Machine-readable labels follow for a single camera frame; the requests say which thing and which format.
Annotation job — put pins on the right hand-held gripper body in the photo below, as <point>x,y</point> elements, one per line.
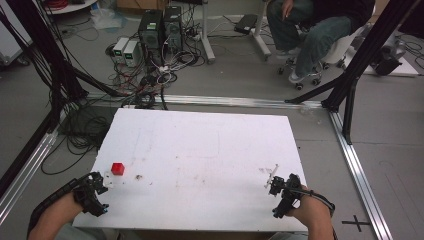
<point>287,193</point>

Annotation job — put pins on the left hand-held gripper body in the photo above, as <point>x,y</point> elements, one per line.
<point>90,196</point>

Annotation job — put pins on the red cube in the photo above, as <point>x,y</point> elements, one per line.
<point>117,169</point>

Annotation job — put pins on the person's left hand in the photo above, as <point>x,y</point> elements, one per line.
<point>66,208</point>

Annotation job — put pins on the person's right hand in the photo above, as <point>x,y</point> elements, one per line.
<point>311,210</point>

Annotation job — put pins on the small brown crumb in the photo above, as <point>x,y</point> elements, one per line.
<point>138,177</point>

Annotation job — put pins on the person's grey clothing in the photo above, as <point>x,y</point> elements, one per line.
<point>96,233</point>

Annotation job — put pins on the white power supply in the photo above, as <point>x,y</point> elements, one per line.
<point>120,49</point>
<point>131,53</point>

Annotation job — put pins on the white office chair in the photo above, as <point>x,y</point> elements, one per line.
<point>336,50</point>

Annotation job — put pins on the white desk leg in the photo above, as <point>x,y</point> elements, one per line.
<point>207,36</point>
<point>261,33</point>

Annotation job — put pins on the large black computer tower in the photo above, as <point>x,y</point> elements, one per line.
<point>150,33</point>

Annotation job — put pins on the flat black box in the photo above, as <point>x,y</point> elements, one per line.
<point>246,24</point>

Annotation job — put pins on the clear plastic bag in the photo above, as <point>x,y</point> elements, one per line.
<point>106,18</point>

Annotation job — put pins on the slim black computer tower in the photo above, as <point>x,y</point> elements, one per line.
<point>173,28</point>

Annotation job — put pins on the black device on white board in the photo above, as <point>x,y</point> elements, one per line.
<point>386,60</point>

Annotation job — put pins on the white floor board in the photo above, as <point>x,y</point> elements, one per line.
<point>406,68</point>

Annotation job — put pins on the round white table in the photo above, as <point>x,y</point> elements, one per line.
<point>71,6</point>

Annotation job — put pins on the aluminium floor rail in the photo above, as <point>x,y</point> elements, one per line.
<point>26,170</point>
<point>233,100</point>
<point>360,173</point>

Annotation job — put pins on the black frame brace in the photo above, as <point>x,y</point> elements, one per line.
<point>313,91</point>

